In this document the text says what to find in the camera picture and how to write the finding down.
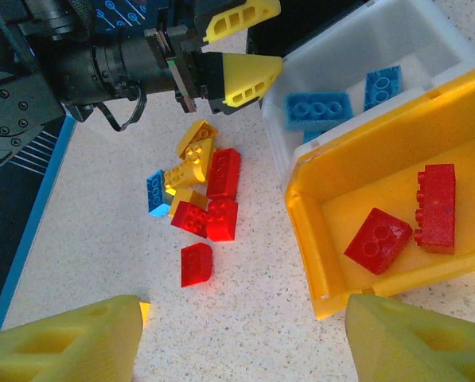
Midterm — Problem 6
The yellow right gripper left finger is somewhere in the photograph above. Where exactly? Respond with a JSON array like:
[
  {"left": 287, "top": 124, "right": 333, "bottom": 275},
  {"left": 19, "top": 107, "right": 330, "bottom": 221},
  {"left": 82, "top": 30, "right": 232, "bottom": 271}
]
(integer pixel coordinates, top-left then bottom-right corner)
[{"left": 0, "top": 294, "right": 146, "bottom": 382}]

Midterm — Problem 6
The yellow plastic bin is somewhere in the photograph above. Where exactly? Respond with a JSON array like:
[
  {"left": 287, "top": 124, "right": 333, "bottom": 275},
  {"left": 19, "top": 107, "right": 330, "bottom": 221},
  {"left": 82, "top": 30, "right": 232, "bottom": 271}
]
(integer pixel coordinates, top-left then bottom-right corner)
[{"left": 283, "top": 65, "right": 475, "bottom": 322}]

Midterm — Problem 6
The white plastic bin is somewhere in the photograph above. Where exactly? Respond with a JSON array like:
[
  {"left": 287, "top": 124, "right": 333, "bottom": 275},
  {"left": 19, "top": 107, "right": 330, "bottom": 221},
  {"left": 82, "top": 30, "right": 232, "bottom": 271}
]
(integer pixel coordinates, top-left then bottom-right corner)
[{"left": 260, "top": 0, "right": 475, "bottom": 180}]

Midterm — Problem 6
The long blue lego brick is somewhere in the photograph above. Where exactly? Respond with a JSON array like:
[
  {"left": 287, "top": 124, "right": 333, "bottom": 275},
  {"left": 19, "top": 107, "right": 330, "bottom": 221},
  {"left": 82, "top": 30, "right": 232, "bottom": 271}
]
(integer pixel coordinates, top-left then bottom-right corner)
[{"left": 283, "top": 91, "right": 356, "bottom": 133}]

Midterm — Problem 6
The red sloped lego brick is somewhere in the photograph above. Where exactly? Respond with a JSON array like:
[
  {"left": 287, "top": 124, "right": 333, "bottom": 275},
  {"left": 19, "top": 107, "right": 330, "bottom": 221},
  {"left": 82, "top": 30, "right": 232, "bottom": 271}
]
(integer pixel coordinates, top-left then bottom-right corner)
[{"left": 180, "top": 241, "right": 214, "bottom": 289}]

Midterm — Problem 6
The small red lego brick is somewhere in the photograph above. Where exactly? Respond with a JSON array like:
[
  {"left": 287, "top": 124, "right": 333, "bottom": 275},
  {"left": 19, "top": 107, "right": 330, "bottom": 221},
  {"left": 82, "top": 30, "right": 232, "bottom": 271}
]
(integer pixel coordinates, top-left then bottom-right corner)
[{"left": 169, "top": 201, "right": 211, "bottom": 240}]

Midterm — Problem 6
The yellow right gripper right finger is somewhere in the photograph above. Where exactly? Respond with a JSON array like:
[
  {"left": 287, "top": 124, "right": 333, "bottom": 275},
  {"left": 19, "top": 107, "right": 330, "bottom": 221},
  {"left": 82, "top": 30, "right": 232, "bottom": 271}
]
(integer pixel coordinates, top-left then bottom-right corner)
[{"left": 345, "top": 293, "right": 475, "bottom": 382}]

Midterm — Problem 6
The blue table edge strip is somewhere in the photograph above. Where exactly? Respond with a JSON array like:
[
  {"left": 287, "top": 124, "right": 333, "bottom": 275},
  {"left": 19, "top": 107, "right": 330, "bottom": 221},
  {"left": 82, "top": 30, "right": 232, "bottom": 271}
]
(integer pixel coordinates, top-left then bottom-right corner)
[{"left": 0, "top": 115, "right": 78, "bottom": 337}]

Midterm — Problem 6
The long red lego brick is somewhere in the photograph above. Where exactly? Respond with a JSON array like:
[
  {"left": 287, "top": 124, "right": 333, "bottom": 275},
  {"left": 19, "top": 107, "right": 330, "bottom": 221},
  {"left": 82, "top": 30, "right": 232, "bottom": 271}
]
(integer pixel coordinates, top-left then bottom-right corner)
[{"left": 413, "top": 162, "right": 457, "bottom": 256}]

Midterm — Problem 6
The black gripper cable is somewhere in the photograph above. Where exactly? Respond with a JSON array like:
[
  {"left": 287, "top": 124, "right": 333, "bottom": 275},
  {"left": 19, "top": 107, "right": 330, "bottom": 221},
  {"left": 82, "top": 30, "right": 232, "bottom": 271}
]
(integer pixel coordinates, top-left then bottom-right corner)
[{"left": 95, "top": 85, "right": 149, "bottom": 133}]

